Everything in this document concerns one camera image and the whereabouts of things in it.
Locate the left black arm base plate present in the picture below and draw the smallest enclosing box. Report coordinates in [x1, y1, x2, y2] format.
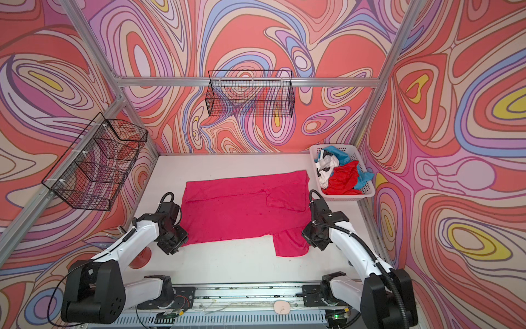
[137, 286, 196, 311]

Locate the black wire basket wall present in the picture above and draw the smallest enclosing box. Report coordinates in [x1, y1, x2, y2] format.
[205, 69, 295, 118]
[41, 113, 148, 211]

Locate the black wire basket left wall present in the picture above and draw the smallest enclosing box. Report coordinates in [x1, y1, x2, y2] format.
[41, 113, 148, 211]

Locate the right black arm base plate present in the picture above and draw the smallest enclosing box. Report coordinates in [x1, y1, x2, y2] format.
[296, 284, 349, 307]

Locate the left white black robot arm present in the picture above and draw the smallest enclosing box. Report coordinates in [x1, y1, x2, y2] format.
[60, 192, 188, 324]

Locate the red t shirt in basket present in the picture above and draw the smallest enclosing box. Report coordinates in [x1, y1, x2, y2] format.
[322, 160, 362, 195]

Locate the white black t shirt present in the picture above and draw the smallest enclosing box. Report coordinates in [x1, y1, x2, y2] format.
[315, 150, 340, 189]

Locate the black wire basket back wall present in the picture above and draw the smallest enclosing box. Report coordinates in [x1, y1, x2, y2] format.
[205, 69, 295, 118]

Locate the red pencil cup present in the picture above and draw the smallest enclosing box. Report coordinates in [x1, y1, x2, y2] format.
[129, 247, 152, 270]

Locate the magenta pink t shirt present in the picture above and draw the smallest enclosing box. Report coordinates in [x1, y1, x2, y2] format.
[181, 170, 311, 258]

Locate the pink round disc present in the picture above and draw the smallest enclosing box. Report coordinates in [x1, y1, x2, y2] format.
[273, 300, 291, 315]

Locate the white plastic laundry basket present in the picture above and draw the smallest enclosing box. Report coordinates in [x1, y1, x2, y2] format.
[309, 144, 375, 201]

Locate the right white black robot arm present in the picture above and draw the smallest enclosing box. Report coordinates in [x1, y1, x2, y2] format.
[301, 190, 419, 328]

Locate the teal t shirt in basket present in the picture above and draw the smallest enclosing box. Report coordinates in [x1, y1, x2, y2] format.
[322, 145, 374, 194]

